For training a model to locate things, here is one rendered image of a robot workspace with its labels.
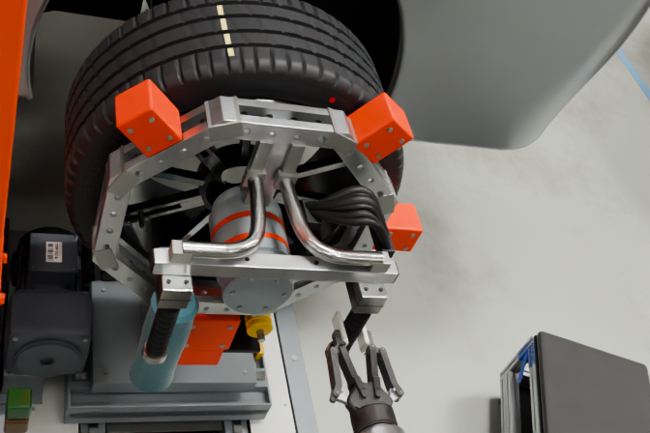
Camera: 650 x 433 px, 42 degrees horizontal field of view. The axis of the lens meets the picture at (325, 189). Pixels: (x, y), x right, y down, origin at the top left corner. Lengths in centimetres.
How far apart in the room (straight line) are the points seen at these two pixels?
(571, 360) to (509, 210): 101
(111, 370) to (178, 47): 91
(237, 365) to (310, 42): 96
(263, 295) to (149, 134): 36
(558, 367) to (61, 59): 199
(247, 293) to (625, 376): 136
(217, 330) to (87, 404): 45
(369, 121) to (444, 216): 171
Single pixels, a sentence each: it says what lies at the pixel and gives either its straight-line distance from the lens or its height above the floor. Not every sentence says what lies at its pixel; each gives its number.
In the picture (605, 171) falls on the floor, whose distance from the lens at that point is 389.
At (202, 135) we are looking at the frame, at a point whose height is 108.
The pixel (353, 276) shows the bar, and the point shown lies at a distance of 145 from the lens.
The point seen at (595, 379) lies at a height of 34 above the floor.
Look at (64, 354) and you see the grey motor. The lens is 198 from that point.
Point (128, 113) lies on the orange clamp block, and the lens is 139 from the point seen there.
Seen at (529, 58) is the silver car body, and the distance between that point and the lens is 208.
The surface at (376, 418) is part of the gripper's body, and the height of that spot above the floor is 87.
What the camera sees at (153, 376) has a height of 54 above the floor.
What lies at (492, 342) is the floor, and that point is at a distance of 288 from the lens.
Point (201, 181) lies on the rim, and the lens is 164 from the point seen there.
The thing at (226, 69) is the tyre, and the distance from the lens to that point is 144.
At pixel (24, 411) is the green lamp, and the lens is 156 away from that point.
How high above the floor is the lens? 201
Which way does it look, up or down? 42 degrees down
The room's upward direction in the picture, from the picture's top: 25 degrees clockwise
